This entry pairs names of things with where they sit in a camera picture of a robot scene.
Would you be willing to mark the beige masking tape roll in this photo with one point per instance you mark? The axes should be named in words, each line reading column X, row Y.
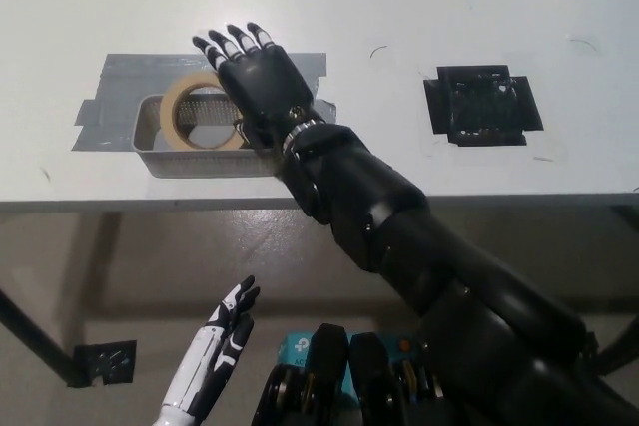
column 170, row 107

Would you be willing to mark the teal cardboard box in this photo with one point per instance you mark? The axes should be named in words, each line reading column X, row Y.
column 297, row 348

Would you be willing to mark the small grey mesh basket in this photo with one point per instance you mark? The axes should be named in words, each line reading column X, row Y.
column 209, row 164

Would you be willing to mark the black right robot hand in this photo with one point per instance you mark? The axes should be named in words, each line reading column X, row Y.
column 264, row 82

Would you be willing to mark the grey duct tape patch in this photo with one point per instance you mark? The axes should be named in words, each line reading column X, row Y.
column 130, row 72

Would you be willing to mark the black tape patch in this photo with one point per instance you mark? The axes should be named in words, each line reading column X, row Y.
column 481, row 107

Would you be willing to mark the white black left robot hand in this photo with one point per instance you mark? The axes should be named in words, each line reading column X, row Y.
column 214, row 351

